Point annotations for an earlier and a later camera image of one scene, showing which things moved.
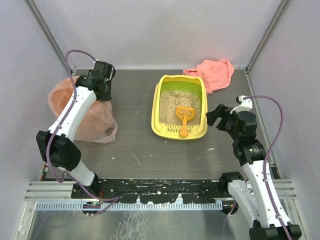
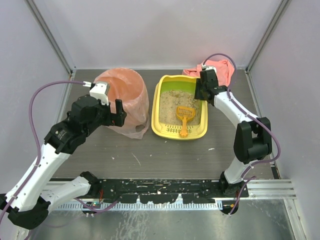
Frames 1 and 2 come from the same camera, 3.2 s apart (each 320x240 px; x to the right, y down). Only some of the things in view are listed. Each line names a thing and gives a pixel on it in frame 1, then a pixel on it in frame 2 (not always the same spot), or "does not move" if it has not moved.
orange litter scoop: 184,113 does not move
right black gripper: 220,119 → 202,90
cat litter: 170,100 does not move
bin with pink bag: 99,125 → 130,87
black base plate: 194,191 does not move
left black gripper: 105,93 → 116,117
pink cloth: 215,74 does not move
